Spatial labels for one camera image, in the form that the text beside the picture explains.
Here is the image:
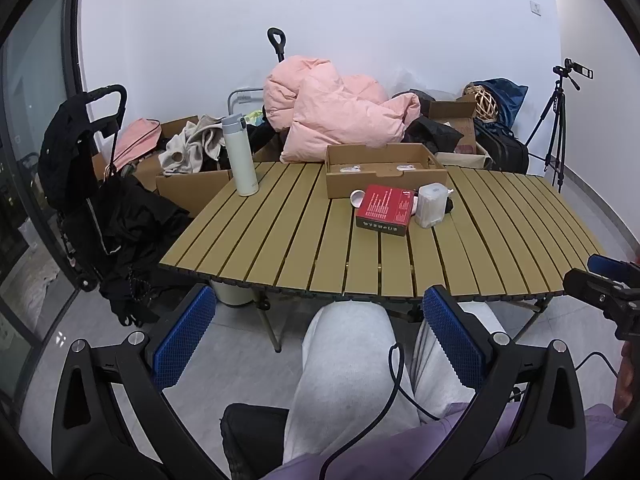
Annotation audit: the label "translucent white plastic container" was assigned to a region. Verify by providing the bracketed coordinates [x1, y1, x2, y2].
[414, 184, 454, 228]

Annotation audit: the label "person's right leg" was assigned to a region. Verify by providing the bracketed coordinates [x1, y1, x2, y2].
[412, 302, 508, 421]

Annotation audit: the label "glass sliding door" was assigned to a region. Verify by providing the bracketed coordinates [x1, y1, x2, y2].
[0, 0, 86, 361]

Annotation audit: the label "white thermos bottle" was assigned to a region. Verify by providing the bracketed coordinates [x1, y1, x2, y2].
[221, 114, 258, 197]

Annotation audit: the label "thin black cable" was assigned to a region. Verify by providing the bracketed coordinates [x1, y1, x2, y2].
[510, 352, 621, 401]

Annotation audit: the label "slatted wooden folding table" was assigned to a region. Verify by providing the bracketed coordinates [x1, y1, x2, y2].
[159, 161, 608, 356]

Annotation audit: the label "grey metal frame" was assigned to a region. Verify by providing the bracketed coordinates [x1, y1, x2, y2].
[227, 87, 266, 121]

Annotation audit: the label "black suitcase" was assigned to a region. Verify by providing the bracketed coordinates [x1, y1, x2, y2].
[472, 117, 530, 175]

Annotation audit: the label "black fabric stool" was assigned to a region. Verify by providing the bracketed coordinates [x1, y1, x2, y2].
[220, 402, 291, 480]

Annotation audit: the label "shallow cardboard box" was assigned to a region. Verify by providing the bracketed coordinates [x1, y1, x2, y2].
[325, 143, 448, 200]

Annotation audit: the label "beige crumpled clothes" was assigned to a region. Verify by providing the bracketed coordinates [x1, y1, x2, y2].
[159, 115, 232, 176]

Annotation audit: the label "pink down jacket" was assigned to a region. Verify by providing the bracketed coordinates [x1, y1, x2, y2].
[263, 55, 422, 163]

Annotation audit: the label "woven bamboo ball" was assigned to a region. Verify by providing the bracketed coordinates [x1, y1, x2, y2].
[462, 84, 500, 122]

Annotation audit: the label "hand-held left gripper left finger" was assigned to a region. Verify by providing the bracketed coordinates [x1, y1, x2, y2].
[51, 284, 231, 480]

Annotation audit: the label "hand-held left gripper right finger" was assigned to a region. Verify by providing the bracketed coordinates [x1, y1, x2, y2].
[415, 285, 587, 480]

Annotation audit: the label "black camera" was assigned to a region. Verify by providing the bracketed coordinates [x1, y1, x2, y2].
[552, 58, 596, 92]

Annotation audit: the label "white bin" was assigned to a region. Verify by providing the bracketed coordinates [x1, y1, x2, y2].
[210, 280, 263, 307]

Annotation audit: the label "person's right forearm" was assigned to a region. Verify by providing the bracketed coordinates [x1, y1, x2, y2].
[616, 342, 640, 418]

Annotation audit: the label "black cart frame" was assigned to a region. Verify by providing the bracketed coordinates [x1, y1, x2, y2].
[50, 84, 128, 291]

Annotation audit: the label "open cardboard box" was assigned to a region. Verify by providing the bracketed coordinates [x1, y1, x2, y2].
[427, 100, 488, 158]

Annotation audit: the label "large cardboard box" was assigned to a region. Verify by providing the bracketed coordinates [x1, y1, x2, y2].
[92, 116, 233, 218]

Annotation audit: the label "black tripod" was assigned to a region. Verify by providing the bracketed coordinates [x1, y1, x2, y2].
[525, 77, 568, 193]

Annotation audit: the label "black garment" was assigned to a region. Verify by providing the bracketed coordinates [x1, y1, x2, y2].
[404, 89, 466, 155]

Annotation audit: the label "purple garment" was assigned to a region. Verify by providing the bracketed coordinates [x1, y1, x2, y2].
[260, 400, 628, 480]

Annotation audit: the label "blue bag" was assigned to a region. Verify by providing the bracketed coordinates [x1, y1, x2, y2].
[472, 78, 529, 128]

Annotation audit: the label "black wagon pull handle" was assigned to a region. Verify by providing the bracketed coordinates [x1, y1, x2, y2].
[267, 27, 286, 63]

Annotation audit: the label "red box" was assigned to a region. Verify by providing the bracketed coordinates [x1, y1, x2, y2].
[355, 185, 417, 233]

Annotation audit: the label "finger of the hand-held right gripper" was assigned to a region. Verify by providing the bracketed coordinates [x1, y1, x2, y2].
[587, 254, 640, 287]
[563, 269, 632, 312]

